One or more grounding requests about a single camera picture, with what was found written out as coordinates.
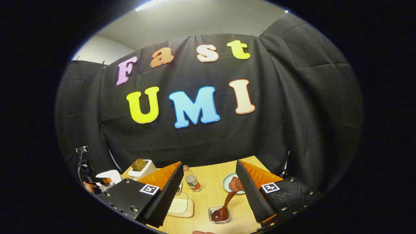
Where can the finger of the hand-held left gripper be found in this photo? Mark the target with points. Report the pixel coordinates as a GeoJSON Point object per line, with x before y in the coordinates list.
{"type": "Point", "coordinates": [108, 181]}

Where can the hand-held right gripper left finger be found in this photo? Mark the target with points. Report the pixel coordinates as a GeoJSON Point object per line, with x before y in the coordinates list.
{"type": "Point", "coordinates": [165, 198]}

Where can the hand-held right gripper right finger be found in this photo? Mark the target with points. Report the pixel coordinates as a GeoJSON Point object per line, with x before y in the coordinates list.
{"type": "Point", "coordinates": [252, 198]}

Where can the white rice cooker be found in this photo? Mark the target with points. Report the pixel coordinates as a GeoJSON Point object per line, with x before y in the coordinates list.
{"type": "Point", "coordinates": [112, 175]}

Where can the clear container of rice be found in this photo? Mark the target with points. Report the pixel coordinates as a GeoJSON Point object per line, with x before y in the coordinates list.
{"type": "Point", "coordinates": [182, 206]}

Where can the brown wooden spoon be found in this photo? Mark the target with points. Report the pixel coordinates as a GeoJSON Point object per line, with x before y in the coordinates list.
{"type": "Point", "coordinates": [219, 214]}

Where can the clear glass chopstick holder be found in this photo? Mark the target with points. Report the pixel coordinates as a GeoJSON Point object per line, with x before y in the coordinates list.
{"type": "Point", "coordinates": [211, 220]}

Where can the brown meat slice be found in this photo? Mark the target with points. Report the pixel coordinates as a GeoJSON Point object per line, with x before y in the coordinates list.
{"type": "Point", "coordinates": [235, 184]}

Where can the pale green plate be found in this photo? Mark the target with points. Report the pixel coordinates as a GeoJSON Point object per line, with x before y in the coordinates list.
{"type": "Point", "coordinates": [226, 183]}

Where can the clear plastic bottle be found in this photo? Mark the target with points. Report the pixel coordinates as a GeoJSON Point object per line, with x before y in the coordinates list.
{"type": "Point", "coordinates": [192, 182]}

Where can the white toaster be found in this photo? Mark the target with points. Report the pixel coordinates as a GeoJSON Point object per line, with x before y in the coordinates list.
{"type": "Point", "coordinates": [148, 169]}

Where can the brown bread slice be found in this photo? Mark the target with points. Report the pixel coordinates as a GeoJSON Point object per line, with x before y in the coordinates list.
{"type": "Point", "coordinates": [139, 165]}

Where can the black backdrop cloth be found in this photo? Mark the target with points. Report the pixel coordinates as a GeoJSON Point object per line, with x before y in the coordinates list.
{"type": "Point", "coordinates": [208, 139]}

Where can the long ceiling light panel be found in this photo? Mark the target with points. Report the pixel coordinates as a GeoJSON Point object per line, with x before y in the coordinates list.
{"type": "Point", "coordinates": [148, 5]}

